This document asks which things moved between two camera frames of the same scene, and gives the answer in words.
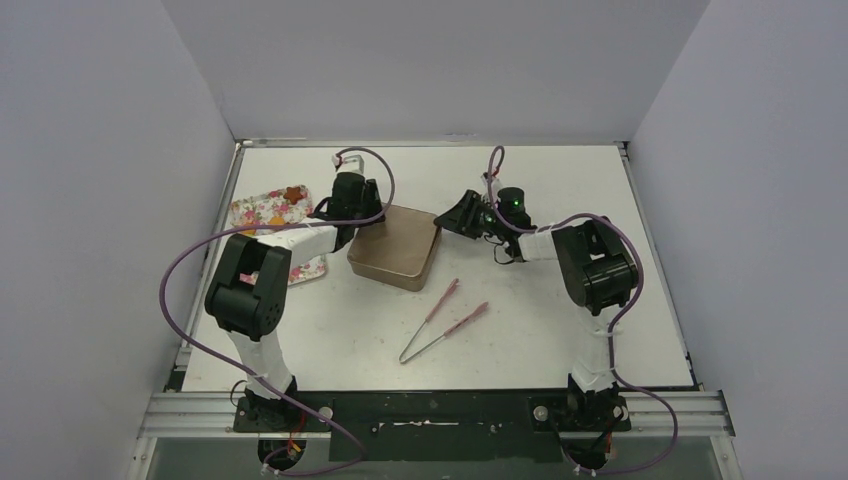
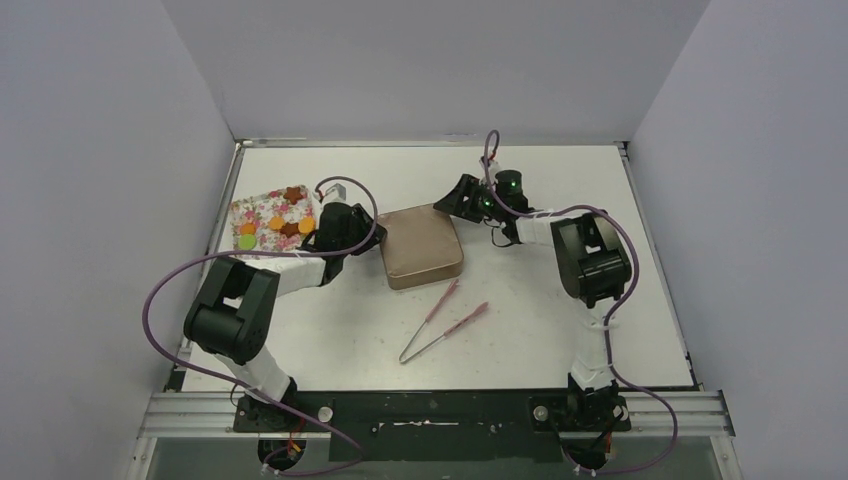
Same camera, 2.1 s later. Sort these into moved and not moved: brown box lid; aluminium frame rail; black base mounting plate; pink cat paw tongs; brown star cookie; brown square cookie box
Moved: brown square cookie box; brown box lid
Not moved: brown star cookie; pink cat paw tongs; black base mounting plate; aluminium frame rail
